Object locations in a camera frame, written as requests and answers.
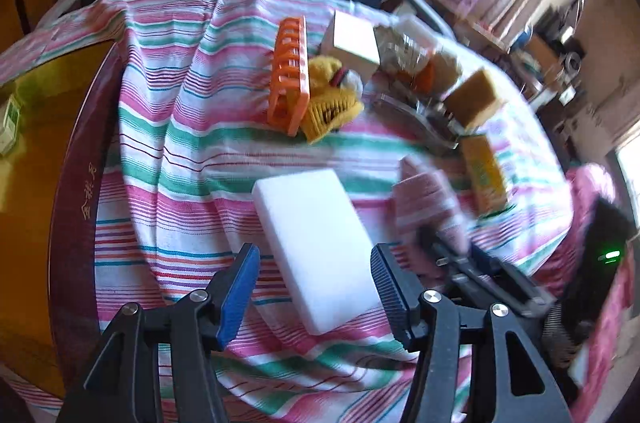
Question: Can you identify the pink striped cloth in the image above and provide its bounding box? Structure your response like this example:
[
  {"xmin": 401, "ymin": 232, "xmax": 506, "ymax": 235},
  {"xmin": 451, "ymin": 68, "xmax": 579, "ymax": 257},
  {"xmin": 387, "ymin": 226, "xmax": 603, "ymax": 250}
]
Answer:
[{"xmin": 392, "ymin": 156, "xmax": 472, "ymax": 256}]

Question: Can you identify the dark red box container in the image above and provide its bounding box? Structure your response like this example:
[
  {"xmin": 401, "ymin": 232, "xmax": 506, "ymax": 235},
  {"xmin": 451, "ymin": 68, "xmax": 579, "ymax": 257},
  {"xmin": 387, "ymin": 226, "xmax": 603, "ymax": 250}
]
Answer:
[{"xmin": 0, "ymin": 38, "xmax": 127, "ymax": 404}]

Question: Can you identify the yellow sponge block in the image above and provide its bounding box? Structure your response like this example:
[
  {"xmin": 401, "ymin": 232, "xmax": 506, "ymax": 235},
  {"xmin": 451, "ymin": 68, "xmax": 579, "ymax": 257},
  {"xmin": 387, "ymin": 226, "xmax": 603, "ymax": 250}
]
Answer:
[{"xmin": 444, "ymin": 68, "xmax": 507, "ymax": 129}]

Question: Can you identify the pink green striped tablecloth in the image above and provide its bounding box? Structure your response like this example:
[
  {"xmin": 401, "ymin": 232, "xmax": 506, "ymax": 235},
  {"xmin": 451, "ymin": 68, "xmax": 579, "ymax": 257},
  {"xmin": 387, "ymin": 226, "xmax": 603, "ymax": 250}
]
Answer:
[{"xmin": 0, "ymin": 0, "xmax": 586, "ymax": 423}]

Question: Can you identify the yellow carton box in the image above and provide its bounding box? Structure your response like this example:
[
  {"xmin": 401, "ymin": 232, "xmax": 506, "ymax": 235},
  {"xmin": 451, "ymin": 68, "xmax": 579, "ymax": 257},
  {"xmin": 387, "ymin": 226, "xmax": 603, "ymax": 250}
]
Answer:
[{"xmin": 459, "ymin": 134, "xmax": 514, "ymax": 217}]

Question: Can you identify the white cardboard box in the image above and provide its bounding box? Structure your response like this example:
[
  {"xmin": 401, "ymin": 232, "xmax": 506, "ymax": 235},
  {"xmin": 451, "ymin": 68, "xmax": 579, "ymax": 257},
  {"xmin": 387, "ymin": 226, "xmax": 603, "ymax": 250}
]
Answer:
[{"xmin": 320, "ymin": 10, "xmax": 382, "ymax": 82}]

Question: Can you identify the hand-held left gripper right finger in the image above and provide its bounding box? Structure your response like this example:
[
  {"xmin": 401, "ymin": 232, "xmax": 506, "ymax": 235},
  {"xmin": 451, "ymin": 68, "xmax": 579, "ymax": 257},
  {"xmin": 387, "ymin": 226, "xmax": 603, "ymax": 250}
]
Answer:
[{"xmin": 370, "ymin": 244, "xmax": 573, "ymax": 423}]

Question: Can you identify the orange white snack packet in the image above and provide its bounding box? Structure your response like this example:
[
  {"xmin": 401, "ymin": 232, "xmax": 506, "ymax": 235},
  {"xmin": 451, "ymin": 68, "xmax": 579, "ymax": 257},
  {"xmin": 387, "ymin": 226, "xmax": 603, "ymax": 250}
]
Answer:
[{"xmin": 375, "ymin": 24, "xmax": 435, "ymax": 80}]

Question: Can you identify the wooden side table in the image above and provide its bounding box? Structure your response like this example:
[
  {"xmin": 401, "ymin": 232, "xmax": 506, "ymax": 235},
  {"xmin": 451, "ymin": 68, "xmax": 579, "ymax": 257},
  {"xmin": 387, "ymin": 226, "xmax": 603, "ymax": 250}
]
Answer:
[{"xmin": 395, "ymin": 0, "xmax": 506, "ymax": 50}]

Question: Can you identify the grey round speaker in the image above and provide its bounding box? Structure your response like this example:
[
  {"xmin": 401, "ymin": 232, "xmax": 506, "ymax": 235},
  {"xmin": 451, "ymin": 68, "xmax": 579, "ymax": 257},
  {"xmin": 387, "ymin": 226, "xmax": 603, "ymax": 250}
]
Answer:
[{"xmin": 559, "ymin": 49, "xmax": 583, "ymax": 74}]

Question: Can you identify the orange plastic rack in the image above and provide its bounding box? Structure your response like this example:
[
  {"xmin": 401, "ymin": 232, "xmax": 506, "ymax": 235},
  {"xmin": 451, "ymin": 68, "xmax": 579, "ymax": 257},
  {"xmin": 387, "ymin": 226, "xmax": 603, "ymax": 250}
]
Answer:
[{"xmin": 266, "ymin": 16, "xmax": 314, "ymax": 137}]

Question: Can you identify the green white packet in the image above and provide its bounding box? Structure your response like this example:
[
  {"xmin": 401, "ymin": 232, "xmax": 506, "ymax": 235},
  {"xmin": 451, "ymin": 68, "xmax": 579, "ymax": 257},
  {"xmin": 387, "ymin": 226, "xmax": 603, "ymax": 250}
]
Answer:
[{"xmin": 0, "ymin": 96, "xmax": 23, "ymax": 154}]

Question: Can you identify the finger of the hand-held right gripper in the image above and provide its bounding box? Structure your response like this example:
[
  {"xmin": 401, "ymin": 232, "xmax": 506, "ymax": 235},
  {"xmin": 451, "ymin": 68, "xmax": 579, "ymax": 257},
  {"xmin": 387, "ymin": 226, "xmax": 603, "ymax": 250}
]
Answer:
[
  {"xmin": 467, "ymin": 245, "xmax": 558, "ymax": 316},
  {"xmin": 420, "ymin": 225, "xmax": 506, "ymax": 304}
]

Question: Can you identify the yellow plush toy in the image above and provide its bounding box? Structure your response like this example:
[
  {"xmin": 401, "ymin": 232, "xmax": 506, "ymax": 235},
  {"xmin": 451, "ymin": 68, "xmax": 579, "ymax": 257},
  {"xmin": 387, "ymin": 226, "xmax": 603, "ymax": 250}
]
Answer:
[{"xmin": 299, "ymin": 56, "xmax": 365, "ymax": 145}]

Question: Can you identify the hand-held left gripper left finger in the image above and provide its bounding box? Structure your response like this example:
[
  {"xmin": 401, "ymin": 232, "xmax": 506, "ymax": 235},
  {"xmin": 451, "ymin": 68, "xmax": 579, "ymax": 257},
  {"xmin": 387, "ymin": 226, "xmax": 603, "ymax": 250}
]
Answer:
[{"xmin": 55, "ymin": 243, "xmax": 262, "ymax": 423}]

